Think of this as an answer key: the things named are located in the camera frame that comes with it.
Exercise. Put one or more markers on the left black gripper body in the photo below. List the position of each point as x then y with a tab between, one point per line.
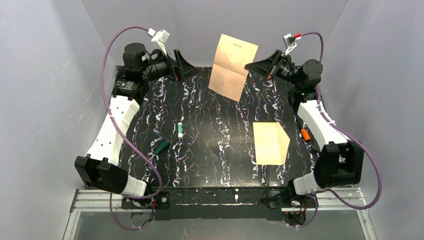
175	66

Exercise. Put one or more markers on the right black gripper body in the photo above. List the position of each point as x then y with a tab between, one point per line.
274	64

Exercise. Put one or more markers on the tan letter paper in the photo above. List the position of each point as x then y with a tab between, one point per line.
228	76

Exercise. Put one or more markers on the white green glue stick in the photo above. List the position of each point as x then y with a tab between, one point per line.
180	130

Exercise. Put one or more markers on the cream envelope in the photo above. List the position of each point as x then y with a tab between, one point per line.
271	143

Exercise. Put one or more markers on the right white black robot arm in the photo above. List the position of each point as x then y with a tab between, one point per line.
340	160

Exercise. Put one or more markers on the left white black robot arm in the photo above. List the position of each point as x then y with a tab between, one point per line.
98	168

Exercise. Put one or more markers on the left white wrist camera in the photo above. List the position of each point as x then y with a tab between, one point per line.
159	39

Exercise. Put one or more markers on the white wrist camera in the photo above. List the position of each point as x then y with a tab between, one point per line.
159	39
290	42

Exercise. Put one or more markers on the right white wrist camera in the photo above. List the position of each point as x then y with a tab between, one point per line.
290	42

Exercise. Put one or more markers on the orange handled screwdriver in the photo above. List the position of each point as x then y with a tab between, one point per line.
302	128

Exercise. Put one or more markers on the green handled screwdriver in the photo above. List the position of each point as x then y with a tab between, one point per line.
160	148

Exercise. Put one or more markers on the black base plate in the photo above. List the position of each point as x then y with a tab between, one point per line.
266	202

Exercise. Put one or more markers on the aluminium frame rail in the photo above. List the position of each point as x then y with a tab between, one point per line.
92	200

